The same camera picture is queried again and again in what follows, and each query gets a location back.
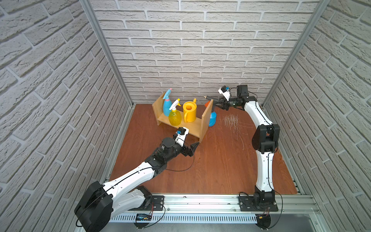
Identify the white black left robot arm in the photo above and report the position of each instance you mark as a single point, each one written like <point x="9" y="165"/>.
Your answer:
<point x="101" y="202"/>

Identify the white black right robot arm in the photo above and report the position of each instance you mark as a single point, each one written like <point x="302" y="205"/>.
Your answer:
<point x="264" y="141"/>

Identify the aluminium front rail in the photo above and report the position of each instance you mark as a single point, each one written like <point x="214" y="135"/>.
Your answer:
<point x="213" y="204"/>

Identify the right aluminium corner post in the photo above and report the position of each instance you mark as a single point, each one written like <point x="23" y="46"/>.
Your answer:
<point x="319" y="10"/>

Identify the left aluminium corner post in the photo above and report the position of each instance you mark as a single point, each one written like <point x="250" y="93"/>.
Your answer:
<point x="88" y="9"/>

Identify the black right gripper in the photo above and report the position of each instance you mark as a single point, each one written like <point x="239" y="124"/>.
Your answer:
<point x="224" y="104"/>

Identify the perforated grey cable duct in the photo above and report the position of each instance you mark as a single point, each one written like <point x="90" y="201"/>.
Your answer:
<point x="188" y="218"/>

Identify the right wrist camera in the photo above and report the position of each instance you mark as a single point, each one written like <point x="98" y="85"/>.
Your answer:
<point x="225" y="91"/>

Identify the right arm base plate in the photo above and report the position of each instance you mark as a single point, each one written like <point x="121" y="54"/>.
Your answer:
<point x="252" y="204"/>

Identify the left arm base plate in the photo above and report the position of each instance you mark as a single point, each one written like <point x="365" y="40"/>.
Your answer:
<point x="153" y="203"/>

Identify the light wooden shelf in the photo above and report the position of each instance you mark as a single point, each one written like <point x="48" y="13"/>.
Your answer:
<point x="198" y="128"/>

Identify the aluminium corner post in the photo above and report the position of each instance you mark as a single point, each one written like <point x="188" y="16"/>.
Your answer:
<point x="88" y="9"/>
<point x="319" y="10"/>

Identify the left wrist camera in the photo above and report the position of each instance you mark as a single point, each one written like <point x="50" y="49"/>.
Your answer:
<point x="180" y="135"/>

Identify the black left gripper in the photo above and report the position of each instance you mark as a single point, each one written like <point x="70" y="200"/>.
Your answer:
<point x="186" y="149"/>

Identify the yellow watering can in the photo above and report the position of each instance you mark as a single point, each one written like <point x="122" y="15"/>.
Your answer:
<point x="189" y="111"/>

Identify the light blue spray bottle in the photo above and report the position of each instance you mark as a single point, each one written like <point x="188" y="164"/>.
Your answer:
<point x="167" y="103"/>

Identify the yellow spray bottle white head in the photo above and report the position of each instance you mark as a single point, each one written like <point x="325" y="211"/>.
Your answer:
<point x="174" y="116"/>

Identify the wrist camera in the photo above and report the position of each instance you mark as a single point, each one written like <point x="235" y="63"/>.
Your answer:
<point x="180" y="135"/>
<point x="225" y="91"/>

